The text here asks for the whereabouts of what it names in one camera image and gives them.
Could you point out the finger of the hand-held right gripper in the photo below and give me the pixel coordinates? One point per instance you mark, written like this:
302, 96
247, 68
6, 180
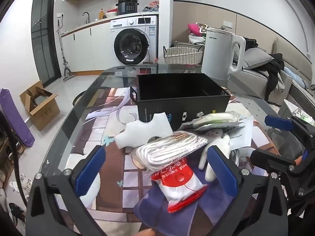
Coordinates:
278, 123
268, 158

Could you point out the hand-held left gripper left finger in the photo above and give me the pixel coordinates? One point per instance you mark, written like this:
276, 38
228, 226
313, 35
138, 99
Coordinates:
91, 168

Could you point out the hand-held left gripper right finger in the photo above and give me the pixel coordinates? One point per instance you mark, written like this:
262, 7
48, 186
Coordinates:
221, 174

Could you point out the white plush toy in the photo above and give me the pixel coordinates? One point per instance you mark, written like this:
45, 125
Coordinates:
225, 140

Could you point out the red and white glue packet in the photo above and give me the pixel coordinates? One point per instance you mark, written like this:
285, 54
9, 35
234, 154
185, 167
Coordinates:
179, 186

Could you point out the white foam piece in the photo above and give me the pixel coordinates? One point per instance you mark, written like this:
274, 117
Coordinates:
142, 132

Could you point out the black cardboard box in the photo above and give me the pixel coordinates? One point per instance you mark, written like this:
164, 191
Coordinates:
182, 103

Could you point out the printed table mat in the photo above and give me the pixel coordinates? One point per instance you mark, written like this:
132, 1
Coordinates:
110, 157

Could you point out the light blue cloth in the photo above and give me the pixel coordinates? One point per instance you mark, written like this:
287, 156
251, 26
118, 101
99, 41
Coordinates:
297, 77

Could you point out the black jacket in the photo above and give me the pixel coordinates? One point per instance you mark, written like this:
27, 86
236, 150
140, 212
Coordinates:
274, 71

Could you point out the grey sofa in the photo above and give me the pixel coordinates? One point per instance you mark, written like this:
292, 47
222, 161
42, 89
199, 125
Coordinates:
251, 78

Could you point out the grey pillow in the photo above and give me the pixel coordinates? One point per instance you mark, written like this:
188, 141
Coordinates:
257, 57

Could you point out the open brown cardboard box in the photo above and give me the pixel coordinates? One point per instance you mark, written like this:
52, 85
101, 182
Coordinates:
45, 114

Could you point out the dark sneaker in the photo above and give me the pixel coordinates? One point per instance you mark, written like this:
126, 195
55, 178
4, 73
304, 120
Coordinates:
17, 213

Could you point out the purple rolled yoga mat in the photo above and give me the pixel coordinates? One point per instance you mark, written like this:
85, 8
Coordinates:
14, 120

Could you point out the white electric kettle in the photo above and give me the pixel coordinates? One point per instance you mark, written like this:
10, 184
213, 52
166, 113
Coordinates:
216, 54

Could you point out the flat mop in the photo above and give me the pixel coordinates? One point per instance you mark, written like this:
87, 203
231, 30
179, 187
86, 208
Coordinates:
67, 73

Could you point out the woven wicker basket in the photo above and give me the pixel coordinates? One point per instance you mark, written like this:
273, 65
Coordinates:
183, 55

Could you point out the white kitchen cabinet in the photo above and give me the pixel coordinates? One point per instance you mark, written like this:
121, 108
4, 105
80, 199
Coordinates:
93, 46

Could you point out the pink clothing pile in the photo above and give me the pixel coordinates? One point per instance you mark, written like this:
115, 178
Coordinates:
194, 28

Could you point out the white washing machine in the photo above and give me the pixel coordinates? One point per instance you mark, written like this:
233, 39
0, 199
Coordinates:
133, 45

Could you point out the black glass door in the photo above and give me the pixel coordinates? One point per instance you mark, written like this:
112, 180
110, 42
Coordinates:
44, 41

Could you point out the metal kitchen faucet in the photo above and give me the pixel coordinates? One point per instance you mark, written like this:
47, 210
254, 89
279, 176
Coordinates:
88, 17

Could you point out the yellow bottle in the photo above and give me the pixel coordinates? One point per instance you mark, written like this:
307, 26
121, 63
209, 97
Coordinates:
101, 14

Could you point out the white bowl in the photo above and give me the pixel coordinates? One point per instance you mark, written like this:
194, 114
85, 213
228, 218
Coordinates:
112, 13

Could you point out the black pressure cooker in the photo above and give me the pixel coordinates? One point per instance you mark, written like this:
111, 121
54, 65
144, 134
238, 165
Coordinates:
126, 6

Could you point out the clothes on washing machine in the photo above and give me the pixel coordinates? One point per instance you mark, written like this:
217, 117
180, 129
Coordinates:
150, 7

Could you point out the wall switch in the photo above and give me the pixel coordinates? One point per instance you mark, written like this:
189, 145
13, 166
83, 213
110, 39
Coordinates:
228, 24

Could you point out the wall socket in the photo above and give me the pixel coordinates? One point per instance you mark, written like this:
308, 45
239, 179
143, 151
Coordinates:
60, 15

